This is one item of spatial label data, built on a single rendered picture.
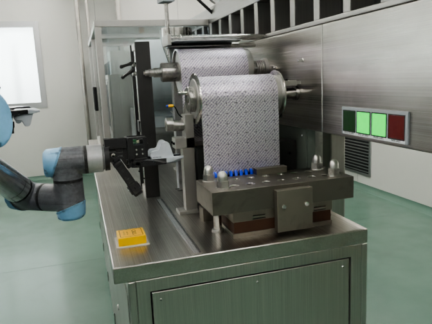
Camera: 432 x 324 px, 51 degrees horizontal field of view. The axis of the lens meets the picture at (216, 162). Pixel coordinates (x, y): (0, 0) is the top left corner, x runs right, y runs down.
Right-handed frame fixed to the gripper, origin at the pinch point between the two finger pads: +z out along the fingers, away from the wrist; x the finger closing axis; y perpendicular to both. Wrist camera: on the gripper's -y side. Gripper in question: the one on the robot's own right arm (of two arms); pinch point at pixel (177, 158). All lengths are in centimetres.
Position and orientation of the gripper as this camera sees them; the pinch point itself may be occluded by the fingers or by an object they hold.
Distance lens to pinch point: 128.5
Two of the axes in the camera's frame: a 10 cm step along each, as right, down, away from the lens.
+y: -0.5, -9.9, -1.6
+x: -2.9, -1.4, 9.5
